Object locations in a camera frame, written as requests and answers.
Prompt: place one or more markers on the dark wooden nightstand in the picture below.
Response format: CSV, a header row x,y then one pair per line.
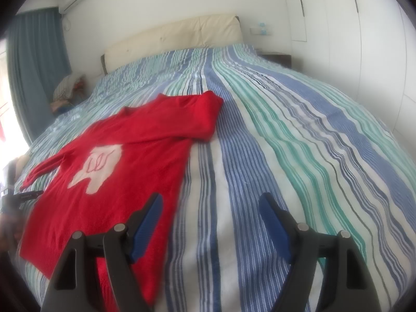
x,y
279,59

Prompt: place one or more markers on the red sweater with white figure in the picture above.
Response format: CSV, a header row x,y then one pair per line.
x,y
130,156

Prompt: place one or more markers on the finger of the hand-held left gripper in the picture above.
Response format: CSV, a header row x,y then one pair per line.
x,y
31,195

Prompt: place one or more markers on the blue curtain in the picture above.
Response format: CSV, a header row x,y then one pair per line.
x,y
35,65

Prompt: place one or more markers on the pile of clothes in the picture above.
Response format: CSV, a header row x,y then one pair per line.
x,y
65,87

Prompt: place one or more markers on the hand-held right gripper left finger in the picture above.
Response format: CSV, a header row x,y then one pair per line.
x,y
148,230

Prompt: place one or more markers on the cream padded headboard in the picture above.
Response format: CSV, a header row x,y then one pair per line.
x,y
169,39

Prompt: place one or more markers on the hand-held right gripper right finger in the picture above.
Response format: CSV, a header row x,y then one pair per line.
x,y
276,230

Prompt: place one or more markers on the white wardrobe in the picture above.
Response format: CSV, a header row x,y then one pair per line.
x,y
341,22

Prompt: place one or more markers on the wall outlet panel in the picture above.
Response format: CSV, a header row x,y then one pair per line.
x,y
261,29

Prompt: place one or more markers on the bed with striped sheet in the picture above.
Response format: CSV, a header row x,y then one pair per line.
x,y
260,136

